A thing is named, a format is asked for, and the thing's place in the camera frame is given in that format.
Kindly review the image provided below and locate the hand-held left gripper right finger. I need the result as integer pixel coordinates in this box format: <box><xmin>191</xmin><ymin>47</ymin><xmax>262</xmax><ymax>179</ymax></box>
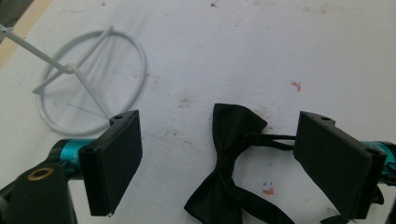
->
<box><xmin>293</xmin><ymin>110</ymin><xmax>388</xmax><ymax>220</ymax></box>

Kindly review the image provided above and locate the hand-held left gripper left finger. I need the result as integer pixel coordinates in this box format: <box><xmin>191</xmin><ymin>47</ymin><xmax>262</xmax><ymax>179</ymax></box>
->
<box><xmin>78</xmin><ymin>109</ymin><xmax>144</xmax><ymax>217</ymax></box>

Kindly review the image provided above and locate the black bow tie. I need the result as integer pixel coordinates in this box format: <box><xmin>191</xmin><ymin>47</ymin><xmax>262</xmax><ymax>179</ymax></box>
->
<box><xmin>183</xmin><ymin>103</ymin><xmax>347</xmax><ymax>224</ymax></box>

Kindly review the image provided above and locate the white wire display rack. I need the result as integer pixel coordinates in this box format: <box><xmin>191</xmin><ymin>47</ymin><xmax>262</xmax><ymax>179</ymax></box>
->
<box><xmin>0</xmin><ymin>23</ymin><xmax>149</xmax><ymax>138</ymax></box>

